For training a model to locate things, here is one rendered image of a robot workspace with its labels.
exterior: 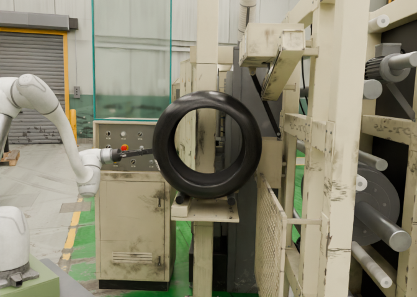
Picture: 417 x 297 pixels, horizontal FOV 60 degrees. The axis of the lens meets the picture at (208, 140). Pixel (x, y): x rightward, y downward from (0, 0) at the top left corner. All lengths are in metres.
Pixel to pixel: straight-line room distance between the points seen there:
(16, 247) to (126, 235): 1.30
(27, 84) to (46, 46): 9.35
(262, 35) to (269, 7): 10.64
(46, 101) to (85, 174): 0.46
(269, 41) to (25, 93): 1.06
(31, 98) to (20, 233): 0.56
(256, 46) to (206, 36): 0.68
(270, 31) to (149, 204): 1.55
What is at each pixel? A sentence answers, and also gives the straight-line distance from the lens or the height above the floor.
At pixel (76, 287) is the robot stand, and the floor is 0.65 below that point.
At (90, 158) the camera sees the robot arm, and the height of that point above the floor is 1.11.
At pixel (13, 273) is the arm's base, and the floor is 0.78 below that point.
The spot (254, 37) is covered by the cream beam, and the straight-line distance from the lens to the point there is 1.64.
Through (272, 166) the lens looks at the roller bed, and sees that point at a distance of 2.23.
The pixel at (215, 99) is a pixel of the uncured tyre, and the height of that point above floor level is 1.44.
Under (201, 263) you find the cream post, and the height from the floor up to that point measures 0.36.
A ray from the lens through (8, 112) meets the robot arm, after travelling 1.79.
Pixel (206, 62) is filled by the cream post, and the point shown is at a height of 1.66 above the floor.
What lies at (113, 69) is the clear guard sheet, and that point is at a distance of 2.63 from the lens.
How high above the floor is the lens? 1.47
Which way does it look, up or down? 7 degrees down
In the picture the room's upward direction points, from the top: 1 degrees clockwise
